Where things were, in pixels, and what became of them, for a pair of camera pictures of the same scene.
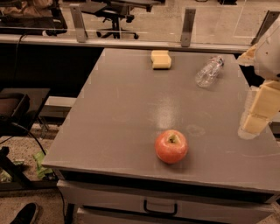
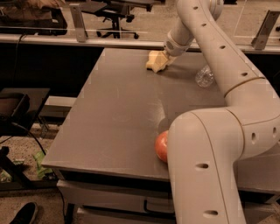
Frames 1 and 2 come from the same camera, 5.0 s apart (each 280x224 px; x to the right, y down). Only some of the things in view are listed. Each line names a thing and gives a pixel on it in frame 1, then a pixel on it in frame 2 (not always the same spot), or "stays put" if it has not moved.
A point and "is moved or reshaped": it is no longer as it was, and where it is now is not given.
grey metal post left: x=79 y=22 stays put
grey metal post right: x=269 y=19 stays put
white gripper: x=270 y=58 → x=174 y=48
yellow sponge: x=160 y=59 is moved or reshaped
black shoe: x=25 y=215 stays put
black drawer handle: x=145 y=208 stays put
